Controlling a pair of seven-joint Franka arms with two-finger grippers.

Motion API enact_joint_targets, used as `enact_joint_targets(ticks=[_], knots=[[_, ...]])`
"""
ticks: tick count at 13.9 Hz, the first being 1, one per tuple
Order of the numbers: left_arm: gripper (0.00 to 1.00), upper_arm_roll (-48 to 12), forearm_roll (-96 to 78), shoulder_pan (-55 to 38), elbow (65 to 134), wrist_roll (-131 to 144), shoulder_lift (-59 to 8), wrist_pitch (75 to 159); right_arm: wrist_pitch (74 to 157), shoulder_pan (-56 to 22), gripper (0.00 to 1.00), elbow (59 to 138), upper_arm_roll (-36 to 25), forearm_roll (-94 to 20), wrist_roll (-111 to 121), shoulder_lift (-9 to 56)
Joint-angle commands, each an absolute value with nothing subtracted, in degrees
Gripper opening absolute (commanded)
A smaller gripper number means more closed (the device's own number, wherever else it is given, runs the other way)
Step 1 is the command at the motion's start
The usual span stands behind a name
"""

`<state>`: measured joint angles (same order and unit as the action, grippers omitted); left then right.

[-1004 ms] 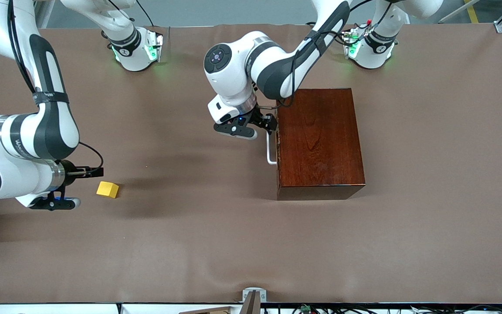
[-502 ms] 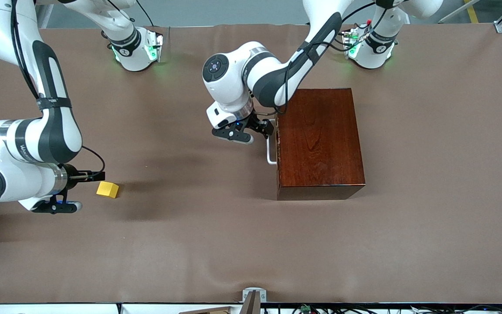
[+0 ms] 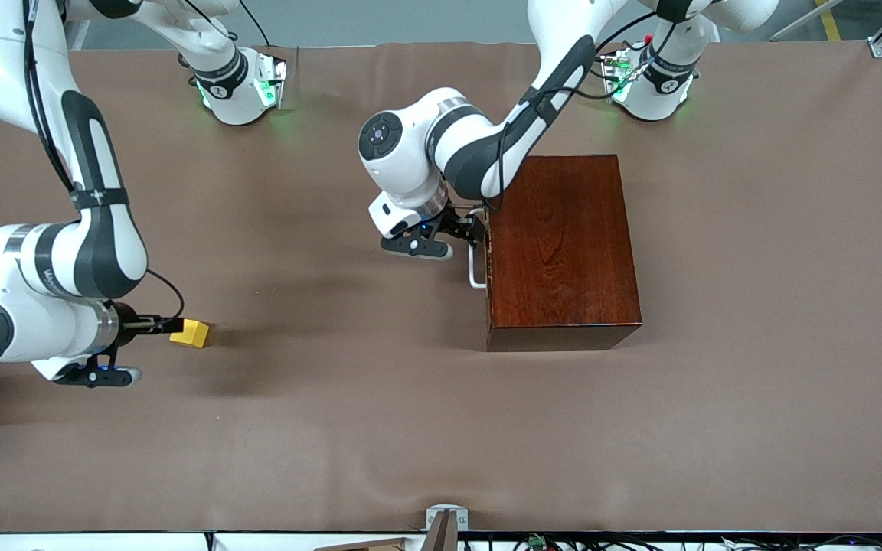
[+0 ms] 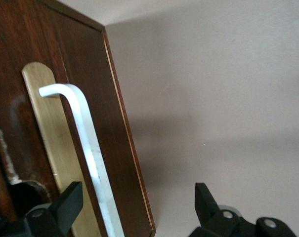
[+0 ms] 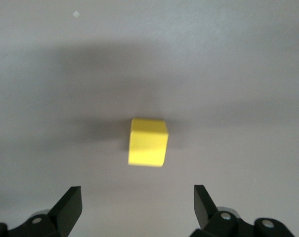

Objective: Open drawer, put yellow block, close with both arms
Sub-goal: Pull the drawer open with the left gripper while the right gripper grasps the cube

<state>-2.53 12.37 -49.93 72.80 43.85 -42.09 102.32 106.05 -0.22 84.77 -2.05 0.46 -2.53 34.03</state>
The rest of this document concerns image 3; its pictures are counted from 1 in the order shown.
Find yellow block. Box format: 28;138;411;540
169;319;211;350

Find brown table mat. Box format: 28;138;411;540
0;42;882;534

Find grey metal clamp bracket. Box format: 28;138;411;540
426;504;469;532

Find black base cable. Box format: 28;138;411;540
236;0;272;48

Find dark brown wooden cabinet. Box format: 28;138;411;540
485;155;643;353

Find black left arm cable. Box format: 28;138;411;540
479;19;687;212

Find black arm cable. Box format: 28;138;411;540
22;0;185;326
479;19;687;212

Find thin aluminium frame bar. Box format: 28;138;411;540
769;0;846;43

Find wooden drawer with white handle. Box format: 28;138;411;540
469;207;491;290

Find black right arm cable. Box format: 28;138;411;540
22;0;185;326

